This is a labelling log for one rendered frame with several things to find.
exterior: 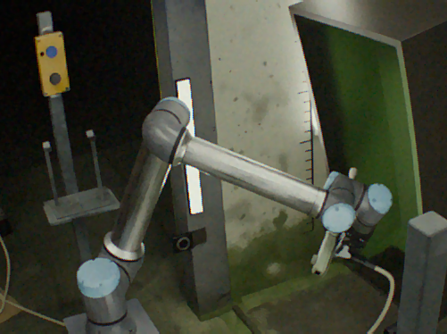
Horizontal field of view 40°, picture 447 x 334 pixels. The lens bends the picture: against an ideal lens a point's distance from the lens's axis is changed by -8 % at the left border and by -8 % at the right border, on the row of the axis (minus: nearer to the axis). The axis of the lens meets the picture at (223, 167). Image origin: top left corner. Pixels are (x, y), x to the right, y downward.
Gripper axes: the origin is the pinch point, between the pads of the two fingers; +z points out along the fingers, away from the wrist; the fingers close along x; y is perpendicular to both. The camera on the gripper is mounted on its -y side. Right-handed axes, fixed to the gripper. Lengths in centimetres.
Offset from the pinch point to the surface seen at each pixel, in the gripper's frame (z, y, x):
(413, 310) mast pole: -110, -5, -81
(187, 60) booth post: 6, -82, 60
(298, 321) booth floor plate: 97, 13, 20
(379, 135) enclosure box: 2, 4, 63
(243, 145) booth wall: 42, -48, 60
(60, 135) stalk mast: 42, -121, 23
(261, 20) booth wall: -6, -62, 89
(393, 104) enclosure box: -14, 2, 67
